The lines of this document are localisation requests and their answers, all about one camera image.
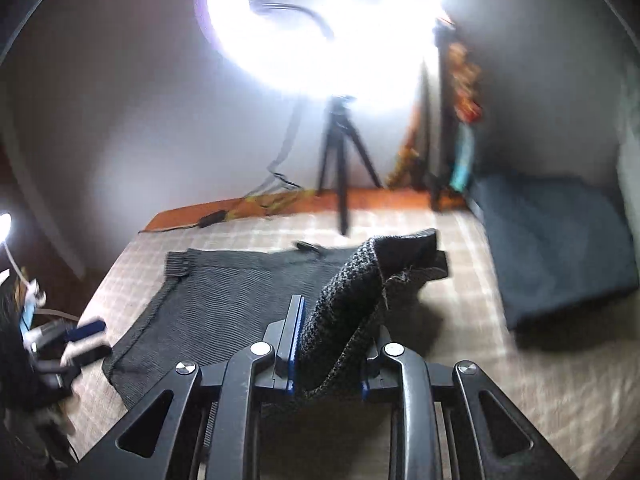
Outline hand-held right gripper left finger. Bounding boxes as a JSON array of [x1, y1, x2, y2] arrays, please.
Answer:
[[75, 296, 307, 480]]

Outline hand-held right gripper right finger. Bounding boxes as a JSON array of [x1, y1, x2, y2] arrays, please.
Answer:
[[360, 326, 572, 480]]

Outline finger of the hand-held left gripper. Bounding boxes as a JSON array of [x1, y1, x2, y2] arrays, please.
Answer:
[[60, 344, 113, 368], [64, 319, 108, 345]]

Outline dark grey knit pants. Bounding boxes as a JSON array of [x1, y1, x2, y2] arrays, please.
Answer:
[[102, 228, 450, 411]]

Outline beige checkered bed blanket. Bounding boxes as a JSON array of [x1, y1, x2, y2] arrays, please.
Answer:
[[65, 207, 608, 480]]

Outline black tripod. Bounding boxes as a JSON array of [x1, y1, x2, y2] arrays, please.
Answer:
[[316, 95, 385, 237]]

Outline dark blue folded cloth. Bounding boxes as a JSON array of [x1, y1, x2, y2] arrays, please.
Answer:
[[469, 172, 640, 335]]

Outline colourful hanging cloth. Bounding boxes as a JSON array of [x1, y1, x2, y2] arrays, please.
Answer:
[[387, 42, 485, 196]]

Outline white cable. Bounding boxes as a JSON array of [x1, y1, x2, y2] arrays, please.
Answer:
[[0, 240, 43, 306]]

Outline black cable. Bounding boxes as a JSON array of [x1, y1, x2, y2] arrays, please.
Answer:
[[220, 102, 307, 211]]

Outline bright ring light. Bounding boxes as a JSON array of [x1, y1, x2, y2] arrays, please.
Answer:
[[194, 0, 447, 113]]

